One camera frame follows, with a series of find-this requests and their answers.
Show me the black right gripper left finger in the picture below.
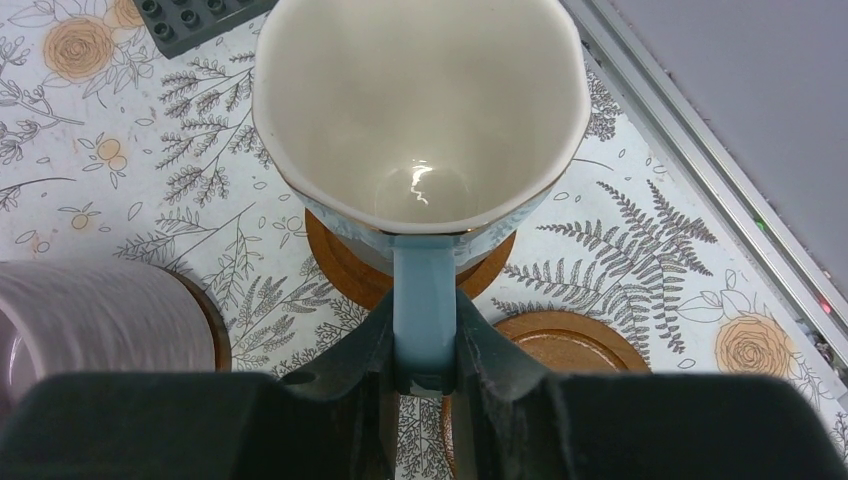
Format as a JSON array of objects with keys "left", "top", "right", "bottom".
[{"left": 1, "top": 296, "right": 397, "bottom": 479}]

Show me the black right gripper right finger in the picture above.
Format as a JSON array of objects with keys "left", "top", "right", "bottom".
[{"left": 453, "top": 294, "right": 847, "bottom": 479}]

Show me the brown wooden coaster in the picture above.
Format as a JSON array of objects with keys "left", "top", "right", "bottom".
[
  {"left": 442, "top": 311, "right": 649, "bottom": 479},
  {"left": 305, "top": 210, "right": 517, "bottom": 310},
  {"left": 167, "top": 270, "right": 232, "bottom": 372}
]

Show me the lilac mug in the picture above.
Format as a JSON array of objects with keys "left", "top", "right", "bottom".
[{"left": 1, "top": 260, "right": 216, "bottom": 419}]

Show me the light blue mug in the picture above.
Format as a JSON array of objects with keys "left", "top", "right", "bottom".
[{"left": 252, "top": 1, "right": 591, "bottom": 396}]

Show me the floral tablecloth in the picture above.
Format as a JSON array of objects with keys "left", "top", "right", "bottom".
[{"left": 1, "top": 1, "right": 847, "bottom": 456}]

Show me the blue grey brick tower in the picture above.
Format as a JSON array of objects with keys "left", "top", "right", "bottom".
[{"left": 133, "top": 0, "right": 278, "bottom": 59}]

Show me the aluminium frame rail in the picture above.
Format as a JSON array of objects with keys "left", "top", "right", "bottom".
[{"left": 564, "top": 1, "right": 847, "bottom": 403}]

